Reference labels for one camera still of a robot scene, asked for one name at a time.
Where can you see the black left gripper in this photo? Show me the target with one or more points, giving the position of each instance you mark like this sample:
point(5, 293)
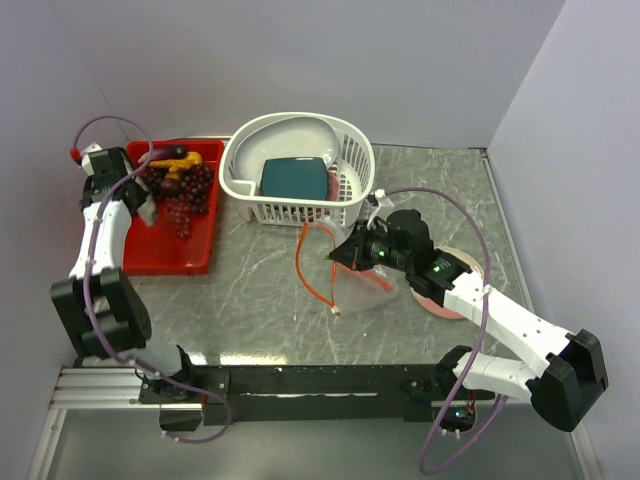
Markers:
point(140, 193)

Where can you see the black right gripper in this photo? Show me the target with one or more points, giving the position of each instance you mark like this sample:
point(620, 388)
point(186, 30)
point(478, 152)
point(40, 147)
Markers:
point(352, 252)

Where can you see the dark red toy plum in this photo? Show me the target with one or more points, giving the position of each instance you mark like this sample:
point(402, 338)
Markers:
point(170, 187)

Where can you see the clear zip bag orange zipper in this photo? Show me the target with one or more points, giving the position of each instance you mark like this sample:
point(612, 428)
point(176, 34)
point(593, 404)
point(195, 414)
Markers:
point(349, 291)

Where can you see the dark red grape bunch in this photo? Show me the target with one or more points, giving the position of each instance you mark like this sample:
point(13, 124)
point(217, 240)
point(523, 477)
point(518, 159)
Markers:
point(189, 198)

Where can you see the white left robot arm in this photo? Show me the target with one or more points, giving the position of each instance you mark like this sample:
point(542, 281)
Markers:
point(101, 312)

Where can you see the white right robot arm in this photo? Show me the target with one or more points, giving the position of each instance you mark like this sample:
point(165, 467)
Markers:
point(560, 373)

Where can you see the purple toy eggplant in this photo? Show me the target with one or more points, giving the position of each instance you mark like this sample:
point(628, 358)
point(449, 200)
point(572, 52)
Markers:
point(170, 152)

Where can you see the white plastic dish basket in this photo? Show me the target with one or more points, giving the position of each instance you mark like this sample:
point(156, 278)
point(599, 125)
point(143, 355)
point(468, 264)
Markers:
point(351, 178)

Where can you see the red plastic tray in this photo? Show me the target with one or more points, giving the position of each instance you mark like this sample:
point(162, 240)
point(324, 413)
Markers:
point(156, 250)

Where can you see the teal square plate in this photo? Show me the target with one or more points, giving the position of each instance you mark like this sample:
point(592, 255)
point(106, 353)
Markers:
point(304, 178)

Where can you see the white oval plate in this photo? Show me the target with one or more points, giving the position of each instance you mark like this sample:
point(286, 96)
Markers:
point(298, 136)

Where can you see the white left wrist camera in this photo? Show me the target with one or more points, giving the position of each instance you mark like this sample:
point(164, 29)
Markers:
point(81, 157)

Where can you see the aluminium rail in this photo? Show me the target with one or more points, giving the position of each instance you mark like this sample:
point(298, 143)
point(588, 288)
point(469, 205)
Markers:
point(103, 389)

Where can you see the black base frame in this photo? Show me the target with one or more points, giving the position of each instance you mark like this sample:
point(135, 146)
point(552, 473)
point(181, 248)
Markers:
point(261, 393)

